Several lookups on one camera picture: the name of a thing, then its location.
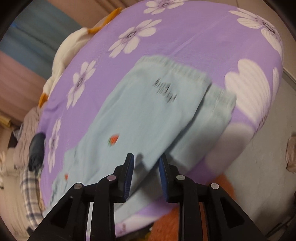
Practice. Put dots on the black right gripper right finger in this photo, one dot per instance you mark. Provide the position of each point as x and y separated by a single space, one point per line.
205 209

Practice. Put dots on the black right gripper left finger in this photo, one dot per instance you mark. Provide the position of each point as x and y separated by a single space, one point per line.
93 203

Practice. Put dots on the light blue denim pants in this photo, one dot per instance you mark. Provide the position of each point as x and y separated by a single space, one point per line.
158 105

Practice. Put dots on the plaid pillow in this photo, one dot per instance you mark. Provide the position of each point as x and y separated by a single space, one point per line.
33 201

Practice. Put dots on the dark folded jeans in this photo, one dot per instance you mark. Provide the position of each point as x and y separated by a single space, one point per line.
36 152

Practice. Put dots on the pink crumpled blanket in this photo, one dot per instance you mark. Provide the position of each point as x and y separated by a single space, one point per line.
30 125

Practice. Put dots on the pink curtain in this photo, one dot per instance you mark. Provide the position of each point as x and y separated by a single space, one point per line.
20 88

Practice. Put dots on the white goose plush toy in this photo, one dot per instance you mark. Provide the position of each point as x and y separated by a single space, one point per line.
68 50

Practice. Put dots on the purple floral bedsheet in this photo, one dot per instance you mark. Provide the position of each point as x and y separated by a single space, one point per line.
239 51

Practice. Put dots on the teal curtain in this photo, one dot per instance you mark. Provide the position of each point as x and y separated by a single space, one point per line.
35 36

